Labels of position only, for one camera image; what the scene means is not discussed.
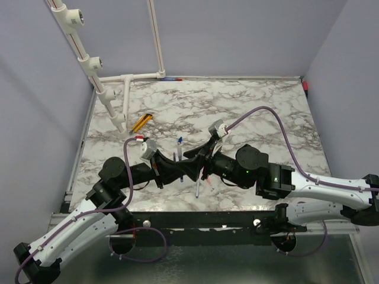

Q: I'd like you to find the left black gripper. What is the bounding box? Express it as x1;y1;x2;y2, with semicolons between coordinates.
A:
119;149;184;189

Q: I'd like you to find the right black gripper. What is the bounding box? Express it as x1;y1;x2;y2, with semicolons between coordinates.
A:
174;137;250;189

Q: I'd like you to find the blue pen with cap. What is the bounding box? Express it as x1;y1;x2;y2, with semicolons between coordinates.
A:
172;143;185;183

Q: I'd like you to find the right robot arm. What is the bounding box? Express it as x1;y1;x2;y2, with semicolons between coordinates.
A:
184;143;378;231

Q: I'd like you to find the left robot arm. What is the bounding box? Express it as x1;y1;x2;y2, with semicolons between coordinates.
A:
14;151;198;283

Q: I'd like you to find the grey pen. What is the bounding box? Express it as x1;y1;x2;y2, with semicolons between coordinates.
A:
195;179;201;198

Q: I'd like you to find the red clamp at corner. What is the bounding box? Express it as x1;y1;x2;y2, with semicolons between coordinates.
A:
302;81;308;94

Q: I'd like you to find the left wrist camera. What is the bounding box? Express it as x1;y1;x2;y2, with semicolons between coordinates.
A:
140;138;157;162

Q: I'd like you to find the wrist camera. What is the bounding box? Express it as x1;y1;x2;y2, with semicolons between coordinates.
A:
208;120;229;140
140;138;157;162

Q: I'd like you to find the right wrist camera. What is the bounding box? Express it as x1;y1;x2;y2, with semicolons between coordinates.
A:
208;120;229;140

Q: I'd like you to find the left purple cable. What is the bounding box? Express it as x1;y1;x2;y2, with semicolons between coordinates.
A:
14;135;167;284

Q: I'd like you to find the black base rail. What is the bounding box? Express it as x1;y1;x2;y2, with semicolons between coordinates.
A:
97;211;309;246

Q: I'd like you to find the aluminium frame rail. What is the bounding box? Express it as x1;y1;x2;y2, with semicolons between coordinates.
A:
47;212;78;232

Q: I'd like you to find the white pvc pipe frame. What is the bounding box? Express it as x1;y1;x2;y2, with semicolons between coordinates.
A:
47;1;166;135

